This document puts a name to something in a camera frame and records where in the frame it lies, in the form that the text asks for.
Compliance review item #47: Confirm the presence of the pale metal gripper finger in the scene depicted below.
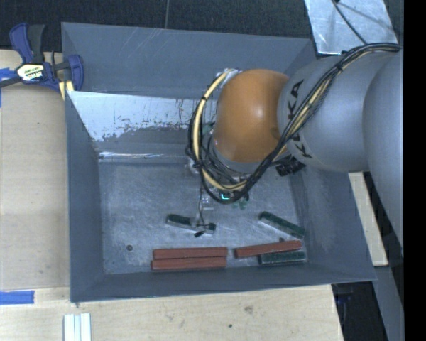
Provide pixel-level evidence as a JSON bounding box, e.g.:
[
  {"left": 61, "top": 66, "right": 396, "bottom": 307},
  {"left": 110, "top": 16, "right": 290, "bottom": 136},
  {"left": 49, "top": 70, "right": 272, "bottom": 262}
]
[
  {"left": 196, "top": 189, "right": 204, "bottom": 229},
  {"left": 202, "top": 195, "right": 215, "bottom": 227}
]

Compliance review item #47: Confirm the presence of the dark green flat block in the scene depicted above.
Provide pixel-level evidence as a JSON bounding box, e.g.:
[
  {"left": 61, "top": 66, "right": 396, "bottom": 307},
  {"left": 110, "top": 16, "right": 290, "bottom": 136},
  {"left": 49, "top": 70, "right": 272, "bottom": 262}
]
[
  {"left": 258, "top": 210, "right": 307, "bottom": 239},
  {"left": 257, "top": 250, "right": 308, "bottom": 266},
  {"left": 165, "top": 213, "right": 217, "bottom": 235}
]

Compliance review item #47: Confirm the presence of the red-brown flat block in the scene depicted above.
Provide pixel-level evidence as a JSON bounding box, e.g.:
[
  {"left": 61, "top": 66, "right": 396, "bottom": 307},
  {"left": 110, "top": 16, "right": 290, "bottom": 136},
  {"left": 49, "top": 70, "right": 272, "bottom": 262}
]
[
  {"left": 233, "top": 239, "right": 303, "bottom": 260},
  {"left": 152, "top": 246, "right": 229, "bottom": 261},
  {"left": 150, "top": 256, "right": 229, "bottom": 272}
]

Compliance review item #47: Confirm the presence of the grey metal bin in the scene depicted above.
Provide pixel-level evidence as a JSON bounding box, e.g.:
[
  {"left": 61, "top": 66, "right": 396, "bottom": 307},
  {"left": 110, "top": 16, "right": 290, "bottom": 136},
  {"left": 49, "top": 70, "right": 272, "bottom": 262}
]
[{"left": 60, "top": 21, "right": 378, "bottom": 303}]

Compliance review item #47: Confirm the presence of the pale wood flat board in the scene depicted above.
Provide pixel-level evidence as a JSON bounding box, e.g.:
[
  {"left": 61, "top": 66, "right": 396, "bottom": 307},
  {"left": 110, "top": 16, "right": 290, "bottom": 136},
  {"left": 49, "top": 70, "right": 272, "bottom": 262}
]
[{"left": 0, "top": 82, "right": 72, "bottom": 292}]

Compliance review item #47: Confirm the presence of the black cylinder on white bracket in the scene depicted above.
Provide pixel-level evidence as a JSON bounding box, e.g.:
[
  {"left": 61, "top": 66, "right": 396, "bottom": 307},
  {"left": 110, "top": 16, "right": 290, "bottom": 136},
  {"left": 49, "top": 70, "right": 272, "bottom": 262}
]
[{"left": 275, "top": 158, "right": 307, "bottom": 178}]

